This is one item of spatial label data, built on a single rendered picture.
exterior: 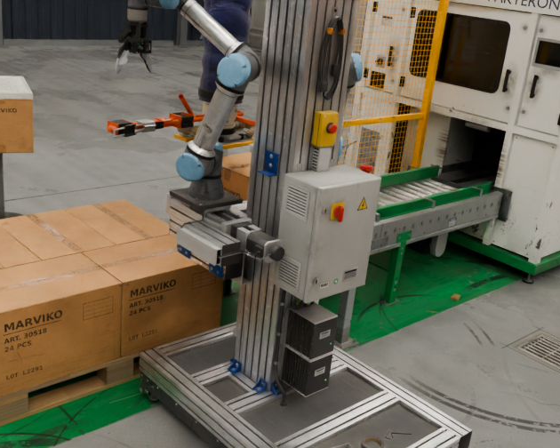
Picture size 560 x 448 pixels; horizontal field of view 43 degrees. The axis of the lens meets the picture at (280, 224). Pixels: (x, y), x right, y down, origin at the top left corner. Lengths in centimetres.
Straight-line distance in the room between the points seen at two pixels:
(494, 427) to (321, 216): 155
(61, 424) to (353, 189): 164
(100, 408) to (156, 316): 50
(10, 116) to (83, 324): 203
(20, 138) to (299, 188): 273
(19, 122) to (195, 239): 243
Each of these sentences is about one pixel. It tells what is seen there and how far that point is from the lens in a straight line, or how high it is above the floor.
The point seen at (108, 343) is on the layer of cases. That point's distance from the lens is 346.
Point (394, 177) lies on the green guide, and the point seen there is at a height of 62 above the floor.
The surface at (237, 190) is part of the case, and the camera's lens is 370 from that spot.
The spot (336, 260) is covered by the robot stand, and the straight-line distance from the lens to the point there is 280.
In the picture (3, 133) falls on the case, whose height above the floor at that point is 75.
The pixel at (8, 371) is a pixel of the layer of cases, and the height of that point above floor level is 26.
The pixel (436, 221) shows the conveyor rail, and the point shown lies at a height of 51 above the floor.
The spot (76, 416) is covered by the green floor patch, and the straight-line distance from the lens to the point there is 341.
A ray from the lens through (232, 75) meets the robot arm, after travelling 265.
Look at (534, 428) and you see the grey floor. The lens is 379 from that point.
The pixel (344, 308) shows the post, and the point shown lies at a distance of 399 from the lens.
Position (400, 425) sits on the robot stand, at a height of 21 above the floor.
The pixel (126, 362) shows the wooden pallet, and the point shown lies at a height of 11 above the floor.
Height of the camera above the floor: 200
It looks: 20 degrees down
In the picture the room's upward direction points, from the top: 6 degrees clockwise
